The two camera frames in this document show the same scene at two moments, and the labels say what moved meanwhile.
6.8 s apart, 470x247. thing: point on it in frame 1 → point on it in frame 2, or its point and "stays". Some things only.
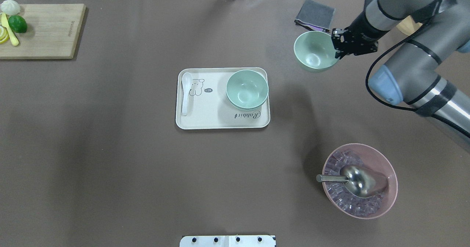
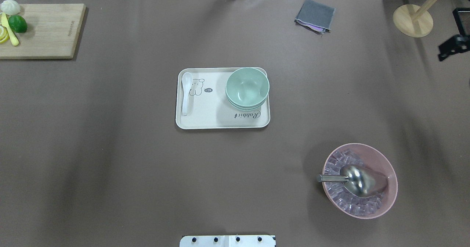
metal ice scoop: [363, 182] stays
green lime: [18, 23] stays
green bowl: [315, 50] → [247, 86]
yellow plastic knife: [5, 23] stays
